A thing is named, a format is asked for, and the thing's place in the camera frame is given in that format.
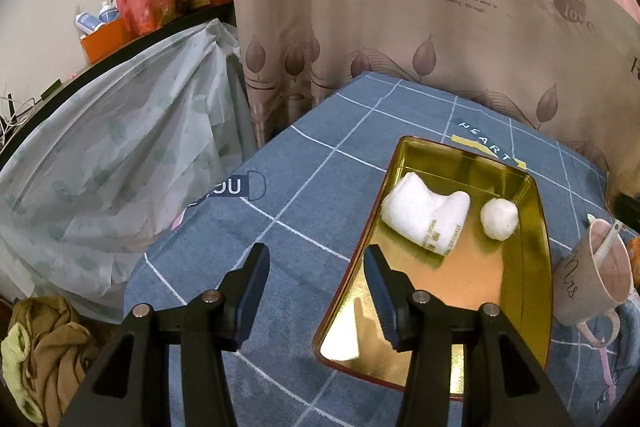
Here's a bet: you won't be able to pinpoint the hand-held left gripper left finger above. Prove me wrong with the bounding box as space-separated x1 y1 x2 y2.
60 243 271 427

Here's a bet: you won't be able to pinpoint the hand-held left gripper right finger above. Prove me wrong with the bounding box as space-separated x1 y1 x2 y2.
363 245 573 427

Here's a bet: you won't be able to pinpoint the gold metal tin tray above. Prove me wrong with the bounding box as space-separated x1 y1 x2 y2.
312 136 553 403

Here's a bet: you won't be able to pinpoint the white towel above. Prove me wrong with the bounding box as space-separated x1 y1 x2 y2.
381 172 471 256

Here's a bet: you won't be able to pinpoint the white fluffy sock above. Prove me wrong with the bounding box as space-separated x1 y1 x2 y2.
480 198 519 240

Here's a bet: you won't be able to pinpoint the blue checked blanket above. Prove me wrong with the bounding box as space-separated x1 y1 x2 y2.
122 71 640 427

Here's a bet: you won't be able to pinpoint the brown clothes pile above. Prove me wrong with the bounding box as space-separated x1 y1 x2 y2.
10 296 103 427

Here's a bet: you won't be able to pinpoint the pink ceramic mug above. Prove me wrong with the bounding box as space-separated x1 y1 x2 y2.
551 219 638 348

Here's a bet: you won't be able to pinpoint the translucent plastic cover sheet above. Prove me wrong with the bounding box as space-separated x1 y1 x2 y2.
0 19 258 323

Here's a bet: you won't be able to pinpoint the white spoon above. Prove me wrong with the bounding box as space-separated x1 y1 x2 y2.
587 214 623 263

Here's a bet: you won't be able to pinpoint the yellow green cloth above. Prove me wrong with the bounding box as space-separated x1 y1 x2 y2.
0 324 46 425

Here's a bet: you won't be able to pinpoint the kraft paper snack bag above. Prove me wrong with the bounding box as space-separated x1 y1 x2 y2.
606 147 640 208

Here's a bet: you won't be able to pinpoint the beige leaf print curtain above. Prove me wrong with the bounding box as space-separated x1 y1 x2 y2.
135 0 640 188

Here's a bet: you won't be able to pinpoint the orange cardboard box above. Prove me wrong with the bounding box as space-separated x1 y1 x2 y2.
80 17 132 64

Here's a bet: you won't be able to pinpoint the tangled cables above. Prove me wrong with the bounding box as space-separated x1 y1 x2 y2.
0 82 37 148

